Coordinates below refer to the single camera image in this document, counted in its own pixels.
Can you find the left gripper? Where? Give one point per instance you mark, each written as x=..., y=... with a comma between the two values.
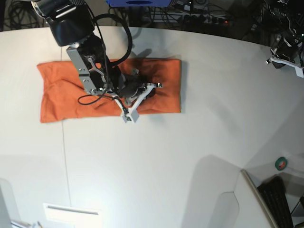
x=287, y=48

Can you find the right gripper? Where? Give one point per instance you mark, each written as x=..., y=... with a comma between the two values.
x=132, y=86

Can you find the orange t-shirt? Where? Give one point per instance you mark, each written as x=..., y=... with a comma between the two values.
x=62, y=88

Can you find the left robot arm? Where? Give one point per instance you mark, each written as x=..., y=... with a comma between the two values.
x=284, y=19

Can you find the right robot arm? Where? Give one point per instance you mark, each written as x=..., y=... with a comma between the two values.
x=72, y=24

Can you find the blue box with oval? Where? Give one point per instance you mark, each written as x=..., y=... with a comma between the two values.
x=139, y=3

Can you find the green tape roll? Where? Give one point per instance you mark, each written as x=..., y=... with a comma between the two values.
x=281, y=163

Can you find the black keyboard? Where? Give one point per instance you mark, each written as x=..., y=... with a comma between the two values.
x=273, y=194

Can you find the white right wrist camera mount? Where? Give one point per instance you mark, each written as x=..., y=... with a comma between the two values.
x=137, y=104

